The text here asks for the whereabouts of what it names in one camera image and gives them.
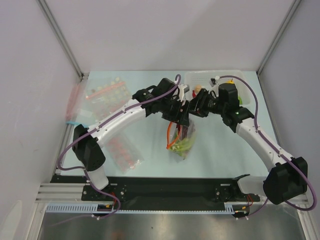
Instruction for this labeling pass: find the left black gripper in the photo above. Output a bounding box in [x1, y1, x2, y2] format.
[159, 96, 191, 127]

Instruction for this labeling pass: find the red grapes bunch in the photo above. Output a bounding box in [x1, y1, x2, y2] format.
[180, 121, 196, 140]

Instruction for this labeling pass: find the clear orange-zipper zip bag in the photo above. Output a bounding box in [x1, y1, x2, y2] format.
[166, 118, 197, 160]

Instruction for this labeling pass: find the green onion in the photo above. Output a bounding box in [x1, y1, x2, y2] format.
[169, 138, 195, 159]

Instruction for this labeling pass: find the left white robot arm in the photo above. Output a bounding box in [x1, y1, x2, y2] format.
[72, 74, 190, 200]

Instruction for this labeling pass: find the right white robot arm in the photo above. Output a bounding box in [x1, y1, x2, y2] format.
[188, 83, 308, 205]

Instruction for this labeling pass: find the red-dotted zip bag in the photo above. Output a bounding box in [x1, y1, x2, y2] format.
[104, 133, 144, 173]

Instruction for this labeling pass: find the yellow-dotted pink-zipper bag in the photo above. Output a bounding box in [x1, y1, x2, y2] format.
[84, 76, 132, 122]

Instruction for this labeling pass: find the blue-zipper bag edge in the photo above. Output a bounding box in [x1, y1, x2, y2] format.
[66, 121, 80, 126]

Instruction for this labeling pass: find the white plastic basket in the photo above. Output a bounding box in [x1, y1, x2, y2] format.
[184, 70, 252, 106]

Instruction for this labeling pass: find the yellow pear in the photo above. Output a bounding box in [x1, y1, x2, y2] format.
[226, 79, 234, 84]

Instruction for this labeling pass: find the green fruit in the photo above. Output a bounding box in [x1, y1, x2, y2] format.
[238, 96, 243, 105]

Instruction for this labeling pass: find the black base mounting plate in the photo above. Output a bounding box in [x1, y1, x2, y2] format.
[51, 175, 260, 210]

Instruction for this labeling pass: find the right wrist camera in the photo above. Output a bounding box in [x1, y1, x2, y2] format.
[209, 76, 220, 88]

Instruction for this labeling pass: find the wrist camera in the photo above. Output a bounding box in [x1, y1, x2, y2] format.
[178, 84, 190, 102]
[209, 76, 220, 88]

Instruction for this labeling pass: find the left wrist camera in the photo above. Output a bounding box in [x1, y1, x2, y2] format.
[178, 84, 190, 102]

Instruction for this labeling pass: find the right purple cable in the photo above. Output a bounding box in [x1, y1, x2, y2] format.
[217, 74, 316, 221]

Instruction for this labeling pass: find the purple cable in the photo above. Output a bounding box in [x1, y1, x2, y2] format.
[217, 74, 316, 221]
[56, 73, 182, 221]

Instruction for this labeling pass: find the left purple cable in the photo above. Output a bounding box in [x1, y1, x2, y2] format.
[56, 73, 182, 221]

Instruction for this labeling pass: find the right aluminium frame post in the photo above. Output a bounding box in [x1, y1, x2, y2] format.
[256, 0, 303, 78]

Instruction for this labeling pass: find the aluminium frame post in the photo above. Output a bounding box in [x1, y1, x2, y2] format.
[36, 0, 85, 82]
[256, 0, 303, 78]

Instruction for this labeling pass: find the white slotted cable duct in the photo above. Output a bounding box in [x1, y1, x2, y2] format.
[45, 203, 249, 215]

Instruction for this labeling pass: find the aluminium front rail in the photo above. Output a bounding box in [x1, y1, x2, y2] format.
[34, 182, 87, 204]

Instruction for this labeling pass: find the left aluminium frame post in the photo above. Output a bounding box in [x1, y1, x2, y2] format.
[36, 0, 85, 82]

